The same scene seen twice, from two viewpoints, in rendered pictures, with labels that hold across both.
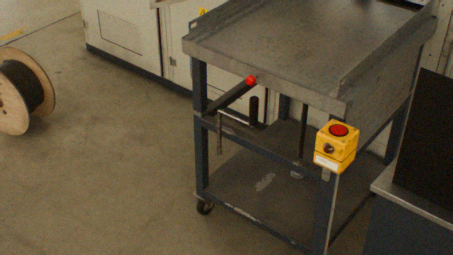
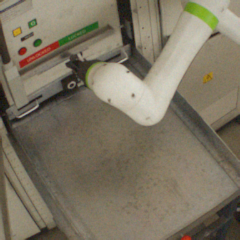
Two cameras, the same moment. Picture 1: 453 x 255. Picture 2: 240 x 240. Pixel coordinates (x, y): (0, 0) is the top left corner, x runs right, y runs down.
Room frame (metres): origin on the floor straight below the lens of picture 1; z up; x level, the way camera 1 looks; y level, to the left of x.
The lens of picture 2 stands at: (1.34, 0.47, 2.18)
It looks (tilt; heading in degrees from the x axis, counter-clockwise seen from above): 52 degrees down; 298
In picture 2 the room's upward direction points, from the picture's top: 9 degrees counter-clockwise
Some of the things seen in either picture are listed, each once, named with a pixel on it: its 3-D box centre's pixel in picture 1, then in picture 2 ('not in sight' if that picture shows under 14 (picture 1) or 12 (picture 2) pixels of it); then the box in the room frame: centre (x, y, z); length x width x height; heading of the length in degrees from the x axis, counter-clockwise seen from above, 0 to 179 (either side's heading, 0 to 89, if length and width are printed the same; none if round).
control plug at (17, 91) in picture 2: not in sight; (14, 82); (2.13, -0.32, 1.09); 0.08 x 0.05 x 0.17; 142
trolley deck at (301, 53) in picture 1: (313, 35); (125, 163); (1.76, -0.30, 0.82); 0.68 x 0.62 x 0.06; 142
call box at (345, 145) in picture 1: (336, 146); not in sight; (1.11, -0.28, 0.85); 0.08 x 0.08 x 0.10; 52
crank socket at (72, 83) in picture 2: not in sight; (70, 82); (2.04, -0.52, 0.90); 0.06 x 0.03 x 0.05; 52
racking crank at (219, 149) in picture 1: (236, 127); not in sight; (1.51, -0.03, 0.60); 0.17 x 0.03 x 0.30; 53
